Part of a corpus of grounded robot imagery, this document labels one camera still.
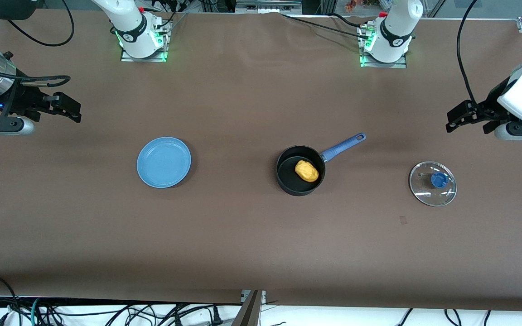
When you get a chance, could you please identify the glass lid with blue knob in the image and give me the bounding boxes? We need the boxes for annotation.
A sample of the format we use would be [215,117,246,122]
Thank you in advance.
[409,161,458,207]

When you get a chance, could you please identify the yellow potato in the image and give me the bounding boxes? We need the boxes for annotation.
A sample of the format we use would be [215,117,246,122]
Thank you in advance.
[295,160,320,183]

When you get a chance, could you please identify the metal base plate right arm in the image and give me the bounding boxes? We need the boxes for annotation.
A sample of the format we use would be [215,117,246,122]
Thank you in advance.
[121,18,171,62]

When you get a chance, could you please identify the metal base plate left arm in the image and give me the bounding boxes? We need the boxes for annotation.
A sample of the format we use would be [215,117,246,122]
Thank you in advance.
[358,25,409,69]

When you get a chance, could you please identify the blue round plate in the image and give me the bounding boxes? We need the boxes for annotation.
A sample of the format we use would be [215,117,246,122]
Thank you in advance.
[136,137,192,189]

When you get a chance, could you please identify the brown table cover sheet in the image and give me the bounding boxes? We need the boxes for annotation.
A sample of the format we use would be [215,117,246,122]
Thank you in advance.
[0,9,522,311]

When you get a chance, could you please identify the grey metal box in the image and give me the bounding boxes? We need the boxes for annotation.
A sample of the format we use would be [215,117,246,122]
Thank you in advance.
[235,0,303,14]

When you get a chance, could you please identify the aluminium profile beam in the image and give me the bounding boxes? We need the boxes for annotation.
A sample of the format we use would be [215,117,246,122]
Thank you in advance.
[232,290,264,326]

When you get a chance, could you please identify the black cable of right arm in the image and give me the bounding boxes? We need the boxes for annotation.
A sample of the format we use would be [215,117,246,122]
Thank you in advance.
[0,0,75,87]

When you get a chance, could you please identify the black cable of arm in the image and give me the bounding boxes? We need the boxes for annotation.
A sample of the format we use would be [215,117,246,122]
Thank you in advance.
[0,0,75,87]
[456,0,480,105]

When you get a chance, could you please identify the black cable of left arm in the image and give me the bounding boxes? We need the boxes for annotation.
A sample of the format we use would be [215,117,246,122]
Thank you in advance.
[456,0,480,105]

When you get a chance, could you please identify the black cables across table cover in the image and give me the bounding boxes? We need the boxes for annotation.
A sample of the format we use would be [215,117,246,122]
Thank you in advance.
[281,13,371,39]

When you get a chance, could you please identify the black pot with blue handle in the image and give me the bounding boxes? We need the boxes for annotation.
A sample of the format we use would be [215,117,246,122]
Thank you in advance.
[276,133,367,197]

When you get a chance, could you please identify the white metal bracket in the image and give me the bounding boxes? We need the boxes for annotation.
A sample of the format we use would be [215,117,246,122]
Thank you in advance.
[241,290,267,305]

